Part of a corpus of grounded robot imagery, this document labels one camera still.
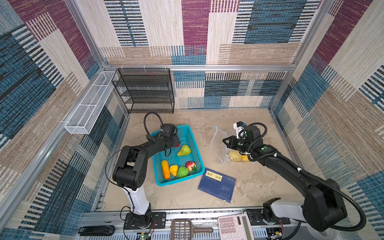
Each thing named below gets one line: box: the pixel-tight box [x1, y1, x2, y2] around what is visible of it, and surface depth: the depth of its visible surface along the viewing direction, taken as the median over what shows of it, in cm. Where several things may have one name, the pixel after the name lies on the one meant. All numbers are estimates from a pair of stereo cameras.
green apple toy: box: [177, 166, 190, 179], surface depth 85 cm
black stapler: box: [78, 225, 116, 236], surface depth 70 cm
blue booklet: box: [198, 167, 237, 204], surface depth 85 cm
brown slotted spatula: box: [170, 219, 214, 240], surface depth 72 cm
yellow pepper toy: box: [169, 164, 179, 177], surface depth 87 cm
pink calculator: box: [218, 213, 255, 240], surface depth 71 cm
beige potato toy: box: [229, 150, 242, 162], surface depth 90 cm
